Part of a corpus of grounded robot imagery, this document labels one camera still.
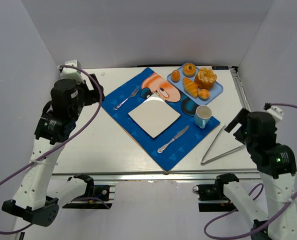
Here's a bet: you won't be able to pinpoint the small round bun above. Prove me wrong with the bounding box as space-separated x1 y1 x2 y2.
198 89 211 101
171 69 181 83

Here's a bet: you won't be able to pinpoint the metal serving tongs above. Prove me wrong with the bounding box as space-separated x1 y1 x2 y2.
200 123 246 165

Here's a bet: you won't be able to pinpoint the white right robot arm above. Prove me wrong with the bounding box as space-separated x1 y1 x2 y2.
214 107 297 240

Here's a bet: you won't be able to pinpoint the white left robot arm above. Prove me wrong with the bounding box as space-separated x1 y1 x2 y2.
1 74 105 227

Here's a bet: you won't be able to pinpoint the large flower-shaped bread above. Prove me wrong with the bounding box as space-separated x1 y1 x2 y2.
194 68 217 90

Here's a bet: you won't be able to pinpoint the blue and white cup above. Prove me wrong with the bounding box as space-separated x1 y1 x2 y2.
194 105 213 129

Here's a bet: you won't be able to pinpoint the silver fork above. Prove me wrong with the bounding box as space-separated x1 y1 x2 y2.
113 87 140 111

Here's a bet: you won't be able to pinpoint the blue cartoon placemat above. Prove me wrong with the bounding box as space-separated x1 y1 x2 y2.
102 67 220 173

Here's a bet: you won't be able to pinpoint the croissant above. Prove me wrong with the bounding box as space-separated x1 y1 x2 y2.
182 77 199 99

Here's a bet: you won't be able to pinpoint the white square plate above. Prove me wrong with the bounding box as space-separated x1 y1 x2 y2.
128 93 181 138

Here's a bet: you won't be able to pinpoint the light blue tray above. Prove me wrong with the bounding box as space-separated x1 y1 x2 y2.
166 63 224 106

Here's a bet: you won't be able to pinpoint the glazed donut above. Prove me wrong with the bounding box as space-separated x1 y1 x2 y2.
182 62 196 77

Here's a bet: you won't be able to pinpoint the silver table knife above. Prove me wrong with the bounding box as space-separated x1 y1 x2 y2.
157 125 189 154

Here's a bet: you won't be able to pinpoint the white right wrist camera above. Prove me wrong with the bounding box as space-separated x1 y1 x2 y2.
263 103 284 124

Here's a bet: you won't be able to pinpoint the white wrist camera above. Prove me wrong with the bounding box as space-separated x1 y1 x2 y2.
57 59 83 83
263 103 284 124

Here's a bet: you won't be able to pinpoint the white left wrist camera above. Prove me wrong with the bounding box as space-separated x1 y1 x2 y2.
57 59 83 83

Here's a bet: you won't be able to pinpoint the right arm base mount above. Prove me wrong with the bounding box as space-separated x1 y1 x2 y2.
192 173 240 213

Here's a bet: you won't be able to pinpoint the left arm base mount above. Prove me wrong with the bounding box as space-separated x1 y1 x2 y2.
63 174 112 210

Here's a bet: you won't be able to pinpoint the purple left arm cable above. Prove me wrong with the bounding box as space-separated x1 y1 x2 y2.
0 64 104 235

